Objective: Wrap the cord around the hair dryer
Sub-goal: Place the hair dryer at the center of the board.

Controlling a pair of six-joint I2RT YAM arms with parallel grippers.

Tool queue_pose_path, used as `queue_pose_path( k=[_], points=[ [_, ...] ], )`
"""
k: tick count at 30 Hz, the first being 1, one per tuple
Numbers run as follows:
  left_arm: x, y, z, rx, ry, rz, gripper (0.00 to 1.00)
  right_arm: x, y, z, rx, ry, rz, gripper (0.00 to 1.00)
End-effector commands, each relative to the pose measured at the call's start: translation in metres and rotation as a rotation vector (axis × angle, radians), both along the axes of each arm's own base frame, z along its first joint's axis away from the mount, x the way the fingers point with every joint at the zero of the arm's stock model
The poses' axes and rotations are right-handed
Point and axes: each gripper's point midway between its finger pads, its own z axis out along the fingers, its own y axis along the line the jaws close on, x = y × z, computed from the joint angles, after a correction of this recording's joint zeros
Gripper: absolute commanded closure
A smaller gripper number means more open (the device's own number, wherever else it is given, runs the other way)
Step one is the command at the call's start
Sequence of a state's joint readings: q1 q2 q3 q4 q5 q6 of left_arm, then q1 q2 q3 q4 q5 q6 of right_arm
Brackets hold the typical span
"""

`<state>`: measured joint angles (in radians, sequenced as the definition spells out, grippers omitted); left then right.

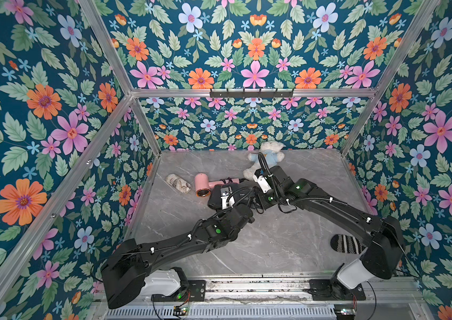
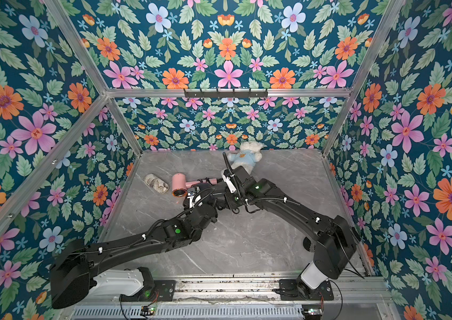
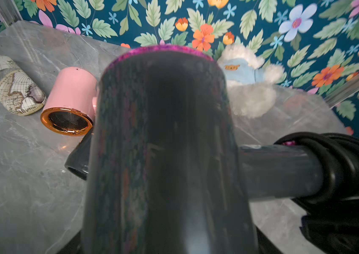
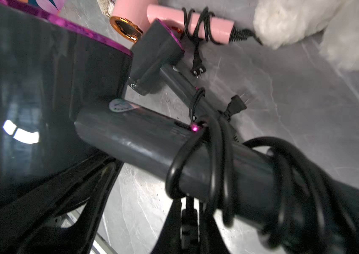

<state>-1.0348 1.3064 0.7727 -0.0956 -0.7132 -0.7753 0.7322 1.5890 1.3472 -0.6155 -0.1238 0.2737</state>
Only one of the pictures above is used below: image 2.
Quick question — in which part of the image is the black boxy hair dryer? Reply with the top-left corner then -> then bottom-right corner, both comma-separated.
185,186 -> 230,211

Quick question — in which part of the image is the black cord of boxy dryer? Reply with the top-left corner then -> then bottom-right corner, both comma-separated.
225,195 -> 261,215

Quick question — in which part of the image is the pink hair dryer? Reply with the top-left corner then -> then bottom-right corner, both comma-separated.
171,173 -> 217,197

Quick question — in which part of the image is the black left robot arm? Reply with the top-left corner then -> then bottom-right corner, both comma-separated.
49,187 -> 235,309

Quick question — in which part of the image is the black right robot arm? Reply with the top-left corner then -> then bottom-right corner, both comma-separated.
221,167 -> 361,289

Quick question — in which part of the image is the white teddy bear blue shirt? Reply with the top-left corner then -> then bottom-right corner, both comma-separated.
227,141 -> 264,173

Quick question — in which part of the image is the striped black white sock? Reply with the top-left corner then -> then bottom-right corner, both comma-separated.
303,237 -> 316,253

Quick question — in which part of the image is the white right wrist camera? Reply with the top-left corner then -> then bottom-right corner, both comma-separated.
223,176 -> 237,193

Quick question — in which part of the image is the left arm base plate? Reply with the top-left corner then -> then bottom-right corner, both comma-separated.
120,280 -> 176,303

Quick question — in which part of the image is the black hook rail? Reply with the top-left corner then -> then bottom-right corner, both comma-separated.
183,89 -> 269,99

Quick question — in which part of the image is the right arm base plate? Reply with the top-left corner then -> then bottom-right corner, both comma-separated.
273,279 -> 334,301

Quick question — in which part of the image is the aluminium front rail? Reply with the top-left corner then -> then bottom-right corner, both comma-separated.
65,275 -> 395,305

